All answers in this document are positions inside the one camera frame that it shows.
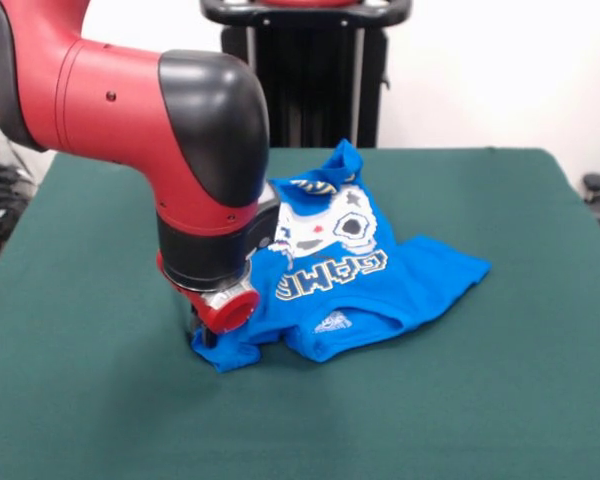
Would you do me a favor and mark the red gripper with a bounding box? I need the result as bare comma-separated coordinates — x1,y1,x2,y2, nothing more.
155,250,262,350

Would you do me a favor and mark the blue printed t-shirt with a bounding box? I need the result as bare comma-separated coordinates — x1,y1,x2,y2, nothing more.
190,138,493,375

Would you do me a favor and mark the dark green table cloth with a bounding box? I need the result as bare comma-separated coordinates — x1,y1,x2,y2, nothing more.
0,147,600,480

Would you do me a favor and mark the black cable bundle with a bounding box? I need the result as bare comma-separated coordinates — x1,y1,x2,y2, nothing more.
0,90,39,262

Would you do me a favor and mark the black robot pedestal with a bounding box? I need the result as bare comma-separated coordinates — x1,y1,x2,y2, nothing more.
199,0,414,150

